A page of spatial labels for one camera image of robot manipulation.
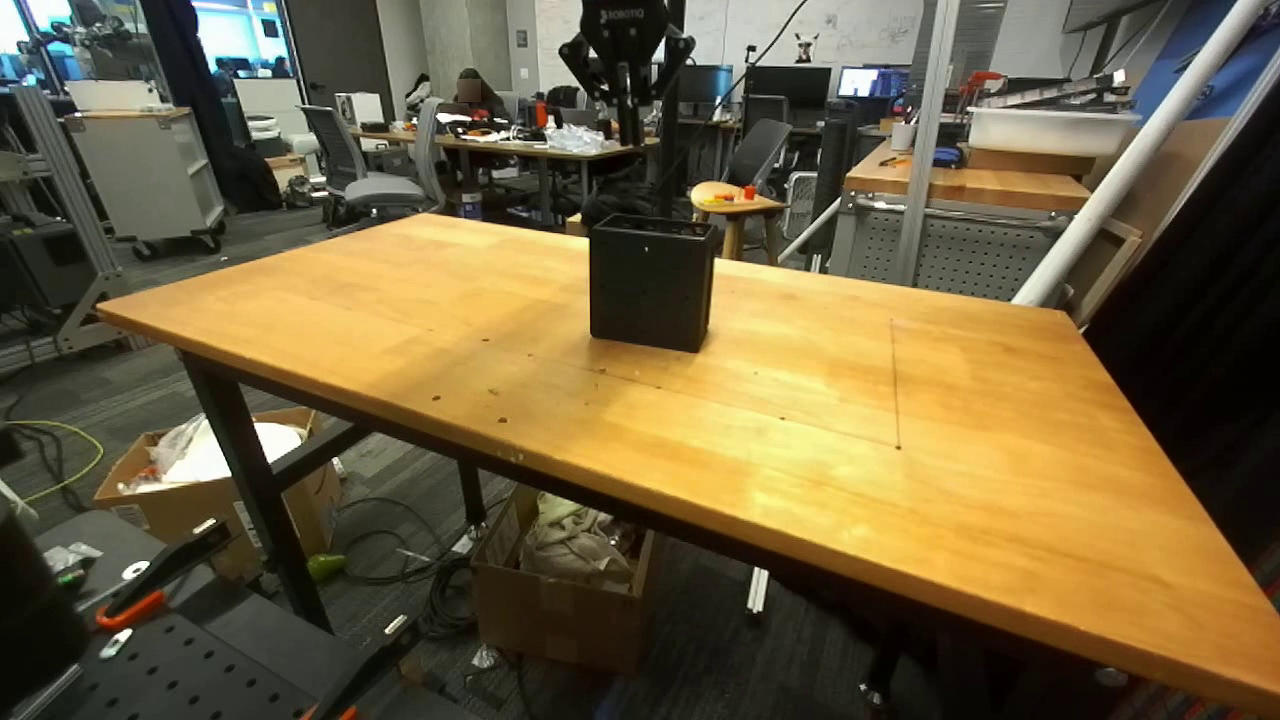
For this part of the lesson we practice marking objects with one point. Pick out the blue board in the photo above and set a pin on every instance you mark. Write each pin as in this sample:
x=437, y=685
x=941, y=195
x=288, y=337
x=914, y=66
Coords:
x=1233, y=60

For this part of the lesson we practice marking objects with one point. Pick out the black perforated board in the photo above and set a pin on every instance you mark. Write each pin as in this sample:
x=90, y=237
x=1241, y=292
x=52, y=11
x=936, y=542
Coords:
x=200, y=673

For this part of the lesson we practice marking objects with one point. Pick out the cardboard box with plastic bag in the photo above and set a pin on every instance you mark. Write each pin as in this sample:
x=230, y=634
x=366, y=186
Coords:
x=175, y=512

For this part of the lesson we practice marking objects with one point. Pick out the upright white pole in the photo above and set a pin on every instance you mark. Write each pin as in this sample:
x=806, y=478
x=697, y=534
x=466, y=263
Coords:
x=927, y=132

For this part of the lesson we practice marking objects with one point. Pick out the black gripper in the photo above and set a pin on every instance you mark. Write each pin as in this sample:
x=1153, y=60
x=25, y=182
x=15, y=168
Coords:
x=626, y=18

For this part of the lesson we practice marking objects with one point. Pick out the black perforated box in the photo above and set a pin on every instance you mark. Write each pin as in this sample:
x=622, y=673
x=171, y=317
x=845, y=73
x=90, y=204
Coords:
x=653, y=287

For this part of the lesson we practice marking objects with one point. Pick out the white plastic bag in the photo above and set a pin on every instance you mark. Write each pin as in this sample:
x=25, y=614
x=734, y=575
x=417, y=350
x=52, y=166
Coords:
x=200, y=452

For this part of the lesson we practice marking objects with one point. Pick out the long office desk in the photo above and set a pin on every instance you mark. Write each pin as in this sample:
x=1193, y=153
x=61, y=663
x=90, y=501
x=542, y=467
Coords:
x=532, y=147

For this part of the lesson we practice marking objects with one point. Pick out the grey rolling cabinet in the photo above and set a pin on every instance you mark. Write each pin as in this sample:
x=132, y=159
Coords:
x=144, y=175

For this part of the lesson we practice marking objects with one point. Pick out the black stand pole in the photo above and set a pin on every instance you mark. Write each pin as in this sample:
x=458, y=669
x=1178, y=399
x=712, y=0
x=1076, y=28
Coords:
x=680, y=175

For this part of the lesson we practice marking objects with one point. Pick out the small white upright object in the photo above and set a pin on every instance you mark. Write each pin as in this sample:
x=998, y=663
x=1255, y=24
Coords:
x=758, y=592

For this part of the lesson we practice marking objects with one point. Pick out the seated person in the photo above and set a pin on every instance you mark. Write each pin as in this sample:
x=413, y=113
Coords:
x=478, y=98

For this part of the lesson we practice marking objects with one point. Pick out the open cardboard box with cloths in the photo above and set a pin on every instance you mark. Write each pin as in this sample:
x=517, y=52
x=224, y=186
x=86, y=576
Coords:
x=561, y=622

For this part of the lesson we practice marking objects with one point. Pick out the light grey office chair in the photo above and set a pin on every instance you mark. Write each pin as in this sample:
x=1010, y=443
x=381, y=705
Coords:
x=366, y=195

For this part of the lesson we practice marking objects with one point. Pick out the small lit monitor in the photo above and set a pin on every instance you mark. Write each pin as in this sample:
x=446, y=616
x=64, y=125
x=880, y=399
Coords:
x=874, y=81

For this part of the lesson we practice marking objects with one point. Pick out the grey metal shelving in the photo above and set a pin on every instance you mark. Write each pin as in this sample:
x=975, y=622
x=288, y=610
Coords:
x=25, y=168

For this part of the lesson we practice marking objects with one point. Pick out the slanted white pole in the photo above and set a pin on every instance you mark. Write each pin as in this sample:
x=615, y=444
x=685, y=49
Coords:
x=1135, y=160

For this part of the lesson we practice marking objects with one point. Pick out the black curtain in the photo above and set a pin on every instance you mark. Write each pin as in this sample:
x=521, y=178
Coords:
x=1201, y=305

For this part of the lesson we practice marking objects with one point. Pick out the round wooden stool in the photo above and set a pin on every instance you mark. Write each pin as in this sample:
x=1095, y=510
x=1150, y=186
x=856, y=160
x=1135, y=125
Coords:
x=745, y=204

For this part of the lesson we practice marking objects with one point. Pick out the white plastic bin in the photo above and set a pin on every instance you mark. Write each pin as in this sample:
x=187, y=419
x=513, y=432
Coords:
x=1052, y=128

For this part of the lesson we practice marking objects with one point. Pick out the wooden workbench with mesh panel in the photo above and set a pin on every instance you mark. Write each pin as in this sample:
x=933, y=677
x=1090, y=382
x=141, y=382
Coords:
x=962, y=182

